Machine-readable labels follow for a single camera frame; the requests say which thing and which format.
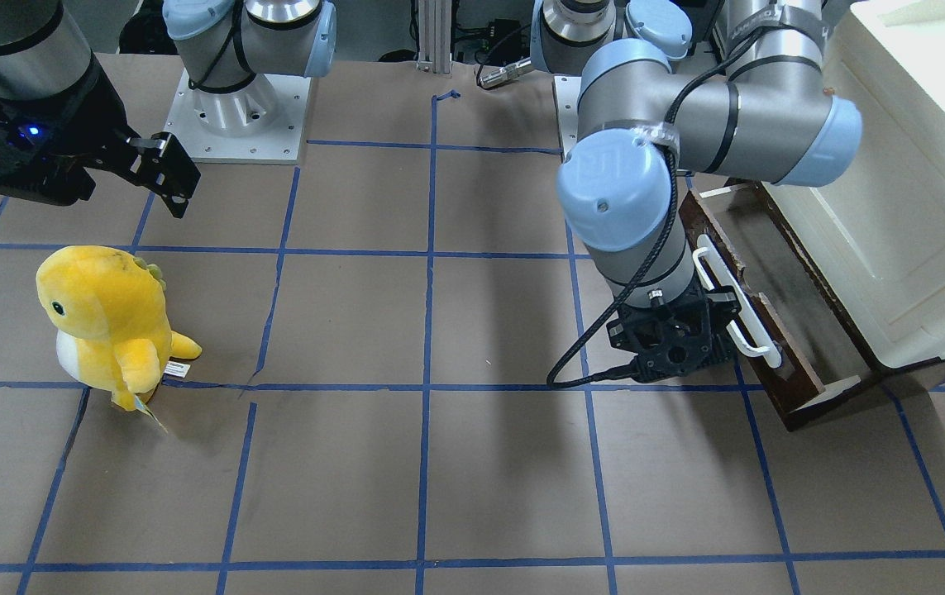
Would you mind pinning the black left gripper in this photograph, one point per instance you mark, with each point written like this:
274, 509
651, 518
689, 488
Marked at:
725, 321

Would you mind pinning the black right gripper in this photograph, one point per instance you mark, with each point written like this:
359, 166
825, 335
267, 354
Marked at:
102, 116

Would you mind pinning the dark wooden drawer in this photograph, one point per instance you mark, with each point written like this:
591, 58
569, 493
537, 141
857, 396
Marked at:
821, 374

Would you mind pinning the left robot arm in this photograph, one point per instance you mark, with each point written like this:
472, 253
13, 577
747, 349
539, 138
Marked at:
762, 115

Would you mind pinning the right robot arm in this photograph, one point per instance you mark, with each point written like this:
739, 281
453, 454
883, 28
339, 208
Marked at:
224, 44

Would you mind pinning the yellow plush toy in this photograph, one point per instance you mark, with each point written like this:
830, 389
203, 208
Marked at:
108, 307

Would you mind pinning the cream plastic cabinet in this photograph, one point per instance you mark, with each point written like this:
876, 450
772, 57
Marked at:
878, 232

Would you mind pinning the aluminium frame post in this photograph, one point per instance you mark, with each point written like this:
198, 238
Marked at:
434, 36

